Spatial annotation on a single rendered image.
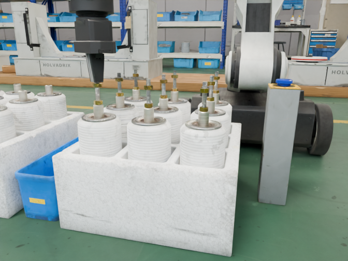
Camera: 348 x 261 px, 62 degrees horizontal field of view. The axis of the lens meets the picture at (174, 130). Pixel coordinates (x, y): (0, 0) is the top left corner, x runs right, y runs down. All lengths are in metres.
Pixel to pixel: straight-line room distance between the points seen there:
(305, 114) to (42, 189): 0.89
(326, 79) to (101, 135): 2.35
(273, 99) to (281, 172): 0.19
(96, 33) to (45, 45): 2.85
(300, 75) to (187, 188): 2.25
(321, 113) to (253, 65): 0.34
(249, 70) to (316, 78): 1.80
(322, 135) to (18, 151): 0.97
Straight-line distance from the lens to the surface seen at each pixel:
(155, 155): 0.60
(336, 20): 7.07
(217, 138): 0.57
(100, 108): 0.66
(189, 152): 0.58
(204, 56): 5.31
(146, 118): 0.62
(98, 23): 0.61
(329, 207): 0.89
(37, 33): 3.49
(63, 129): 0.96
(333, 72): 2.79
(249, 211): 0.80
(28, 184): 0.77
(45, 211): 0.78
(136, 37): 2.88
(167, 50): 5.45
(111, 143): 0.65
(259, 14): 1.15
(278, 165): 0.80
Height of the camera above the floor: 0.41
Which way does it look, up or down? 17 degrees down
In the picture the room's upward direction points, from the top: 1 degrees clockwise
